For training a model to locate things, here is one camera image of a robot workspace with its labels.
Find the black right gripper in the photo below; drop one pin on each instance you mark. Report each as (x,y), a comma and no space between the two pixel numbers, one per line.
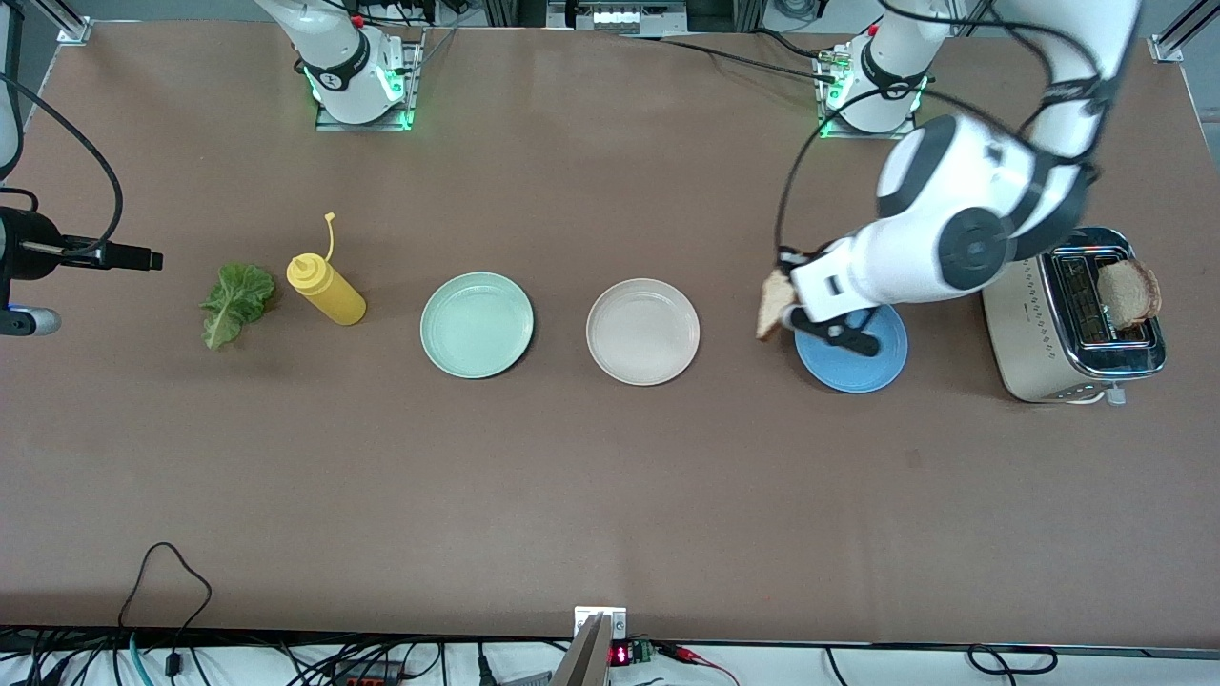
(27,245)

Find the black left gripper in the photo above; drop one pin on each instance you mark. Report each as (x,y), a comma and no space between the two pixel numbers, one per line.
(790,260)

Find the brown bread slice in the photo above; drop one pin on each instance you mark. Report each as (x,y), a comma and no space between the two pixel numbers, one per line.
(774,310)
(1129,295)

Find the green lettuce leaf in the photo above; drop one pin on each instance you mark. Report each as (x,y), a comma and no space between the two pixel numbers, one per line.
(233,300)

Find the yellow squeeze bottle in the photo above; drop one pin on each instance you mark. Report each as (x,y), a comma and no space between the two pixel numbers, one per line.
(334,300)

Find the blue plate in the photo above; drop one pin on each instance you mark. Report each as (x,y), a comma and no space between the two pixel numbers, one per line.
(858,372)

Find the beige plate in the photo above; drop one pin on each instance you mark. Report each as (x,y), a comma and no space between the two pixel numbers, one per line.
(642,332)

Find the green plate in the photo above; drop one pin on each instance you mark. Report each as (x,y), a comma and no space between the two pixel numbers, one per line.
(477,325)

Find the beige toaster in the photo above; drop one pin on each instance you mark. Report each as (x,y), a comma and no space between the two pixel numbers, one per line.
(1020,324)

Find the grey control box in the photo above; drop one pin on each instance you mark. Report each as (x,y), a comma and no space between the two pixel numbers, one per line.
(620,17)

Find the red LED display module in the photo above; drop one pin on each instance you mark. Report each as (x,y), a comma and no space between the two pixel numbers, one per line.
(629,655)

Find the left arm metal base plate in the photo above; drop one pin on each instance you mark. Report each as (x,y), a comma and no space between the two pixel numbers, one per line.
(848,135)

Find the metal corner bracket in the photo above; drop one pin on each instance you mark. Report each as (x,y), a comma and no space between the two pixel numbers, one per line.
(74,31)
(1167,48)

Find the aluminum frame profile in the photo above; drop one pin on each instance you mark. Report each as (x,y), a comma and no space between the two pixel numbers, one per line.
(59,11)
(1191,21)

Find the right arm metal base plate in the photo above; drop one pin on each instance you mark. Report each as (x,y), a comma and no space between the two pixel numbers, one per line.
(413,86)

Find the small metal mounting bracket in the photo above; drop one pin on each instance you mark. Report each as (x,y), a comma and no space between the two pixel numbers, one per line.
(600,617)

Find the aluminum camera post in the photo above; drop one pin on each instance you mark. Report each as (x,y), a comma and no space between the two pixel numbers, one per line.
(583,662)

